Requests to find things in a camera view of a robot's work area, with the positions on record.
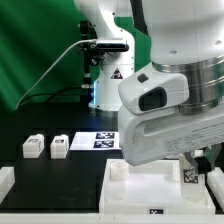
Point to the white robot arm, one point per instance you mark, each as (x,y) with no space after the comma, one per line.
(175,36)

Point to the black camera on stand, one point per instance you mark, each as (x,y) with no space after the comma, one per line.
(98,51)

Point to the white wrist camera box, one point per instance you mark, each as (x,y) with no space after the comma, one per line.
(149,89)

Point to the white sheet with tags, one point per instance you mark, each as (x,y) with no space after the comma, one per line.
(103,140)

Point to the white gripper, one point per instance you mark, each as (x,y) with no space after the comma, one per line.
(152,136)

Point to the white square table top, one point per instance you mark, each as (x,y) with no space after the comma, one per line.
(152,189)

